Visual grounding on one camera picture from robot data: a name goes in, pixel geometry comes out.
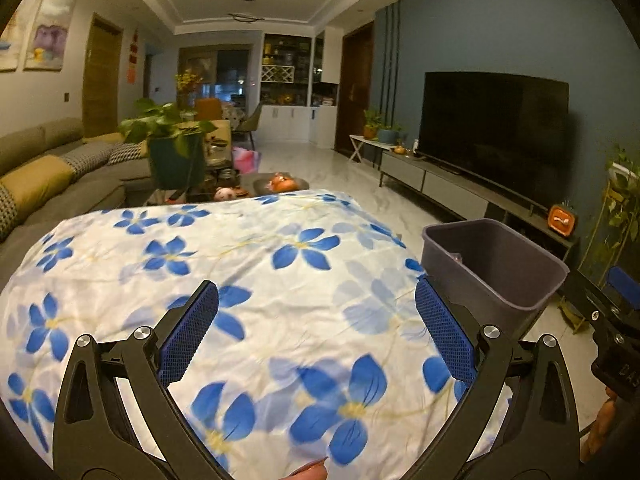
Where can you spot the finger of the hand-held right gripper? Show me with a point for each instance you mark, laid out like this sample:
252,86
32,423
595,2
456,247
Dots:
590,297
625,287

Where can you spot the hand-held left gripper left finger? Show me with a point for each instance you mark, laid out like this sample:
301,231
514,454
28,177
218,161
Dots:
192,332

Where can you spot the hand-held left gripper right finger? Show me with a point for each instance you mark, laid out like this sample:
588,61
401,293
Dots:
445,332

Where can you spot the grey plastic bin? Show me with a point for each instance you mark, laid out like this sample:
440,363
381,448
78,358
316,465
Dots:
490,280

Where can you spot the person's right hand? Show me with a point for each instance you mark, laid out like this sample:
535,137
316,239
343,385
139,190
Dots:
602,420

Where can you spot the gold metal plant stand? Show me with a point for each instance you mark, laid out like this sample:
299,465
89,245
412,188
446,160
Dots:
600,240

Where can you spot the blue floral white cloth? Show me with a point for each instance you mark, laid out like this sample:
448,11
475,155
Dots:
300,310

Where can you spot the trailing plant in white pot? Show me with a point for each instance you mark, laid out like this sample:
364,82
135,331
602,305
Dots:
622,175

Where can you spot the pink pig toy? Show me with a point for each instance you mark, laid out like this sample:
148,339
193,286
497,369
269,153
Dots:
225,193

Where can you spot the grey television cabinet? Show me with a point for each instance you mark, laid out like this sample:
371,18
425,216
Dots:
450,187

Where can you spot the dark glass coffee table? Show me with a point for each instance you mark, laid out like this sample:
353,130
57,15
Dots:
250,185

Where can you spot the green plant in teal pot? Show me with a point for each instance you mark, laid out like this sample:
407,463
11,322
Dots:
172,160

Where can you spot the pink gift bag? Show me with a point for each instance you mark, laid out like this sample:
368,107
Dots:
246,161

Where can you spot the glass jar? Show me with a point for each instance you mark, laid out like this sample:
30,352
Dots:
217,150

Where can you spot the black white patterned cushion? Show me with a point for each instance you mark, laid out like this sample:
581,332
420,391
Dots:
6,210
87,157
125,152

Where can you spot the black flat television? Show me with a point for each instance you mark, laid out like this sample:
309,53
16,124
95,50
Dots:
492,125

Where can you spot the yellow upholstered seat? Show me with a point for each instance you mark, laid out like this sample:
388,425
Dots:
220,130

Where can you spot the plant in blue pot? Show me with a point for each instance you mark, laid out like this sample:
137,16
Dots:
389,135

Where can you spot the white folding side table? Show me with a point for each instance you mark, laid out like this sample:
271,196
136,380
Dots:
365,138

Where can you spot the yellow cushion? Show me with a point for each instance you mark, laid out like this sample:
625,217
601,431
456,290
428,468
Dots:
35,180
105,138

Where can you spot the grey dining chair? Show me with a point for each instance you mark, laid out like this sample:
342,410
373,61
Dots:
250,122

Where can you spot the plant in orange pot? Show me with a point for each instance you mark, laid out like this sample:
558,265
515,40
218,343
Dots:
371,127

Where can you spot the orange dining chair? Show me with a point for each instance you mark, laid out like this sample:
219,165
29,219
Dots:
207,109

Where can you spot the white display cabinet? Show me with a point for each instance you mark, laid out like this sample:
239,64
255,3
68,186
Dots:
290,122

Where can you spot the grey fabric sofa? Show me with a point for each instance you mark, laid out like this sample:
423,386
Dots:
65,132

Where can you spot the yellow flower bouquet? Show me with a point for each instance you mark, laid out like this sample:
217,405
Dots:
188,80

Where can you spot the dark wooden door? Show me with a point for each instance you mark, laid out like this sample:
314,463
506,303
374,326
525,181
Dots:
355,90

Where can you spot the sliding glass door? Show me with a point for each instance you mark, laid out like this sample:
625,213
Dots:
230,75

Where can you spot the light wooden door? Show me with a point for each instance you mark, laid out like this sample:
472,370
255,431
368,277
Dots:
102,75

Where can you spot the purple abstract painting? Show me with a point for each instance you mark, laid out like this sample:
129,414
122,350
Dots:
50,30

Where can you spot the sailboat painting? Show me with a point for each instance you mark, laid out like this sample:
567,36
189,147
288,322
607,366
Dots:
12,40

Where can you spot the red wall decoration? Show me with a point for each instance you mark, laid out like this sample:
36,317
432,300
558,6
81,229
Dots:
133,57

